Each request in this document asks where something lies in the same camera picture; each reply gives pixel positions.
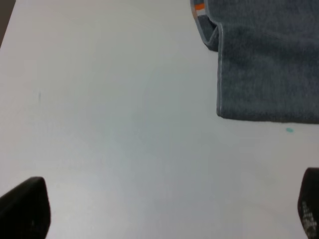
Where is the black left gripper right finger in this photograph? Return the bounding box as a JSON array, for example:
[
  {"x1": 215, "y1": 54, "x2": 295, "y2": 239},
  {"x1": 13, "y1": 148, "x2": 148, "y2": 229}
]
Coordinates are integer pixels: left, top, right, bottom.
[{"x1": 297, "y1": 168, "x2": 319, "y2": 239}]

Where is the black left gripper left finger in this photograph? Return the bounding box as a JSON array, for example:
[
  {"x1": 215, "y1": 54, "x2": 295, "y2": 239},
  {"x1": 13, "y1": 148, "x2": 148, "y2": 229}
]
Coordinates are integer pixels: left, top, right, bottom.
[{"x1": 0, "y1": 177, "x2": 51, "y2": 239}]

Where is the grey towel with orange stripes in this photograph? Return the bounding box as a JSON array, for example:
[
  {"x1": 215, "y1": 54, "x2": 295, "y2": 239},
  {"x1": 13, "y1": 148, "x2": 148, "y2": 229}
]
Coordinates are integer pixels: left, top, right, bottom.
[{"x1": 190, "y1": 0, "x2": 319, "y2": 124}]

